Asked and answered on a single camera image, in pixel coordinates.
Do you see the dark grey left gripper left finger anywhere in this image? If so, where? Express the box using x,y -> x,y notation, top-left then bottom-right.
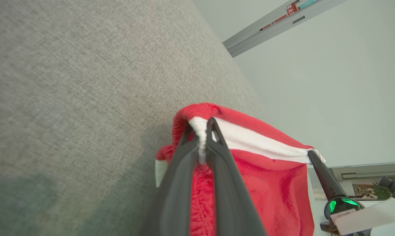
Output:
140,125 -> 200,236

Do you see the red basketball jersey white trim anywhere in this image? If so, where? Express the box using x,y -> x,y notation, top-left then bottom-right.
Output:
155,103 -> 326,236

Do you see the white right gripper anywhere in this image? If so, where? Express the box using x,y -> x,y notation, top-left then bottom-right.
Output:
307,151 -> 395,236

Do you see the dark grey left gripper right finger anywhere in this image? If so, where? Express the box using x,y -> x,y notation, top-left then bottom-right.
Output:
206,118 -> 267,236

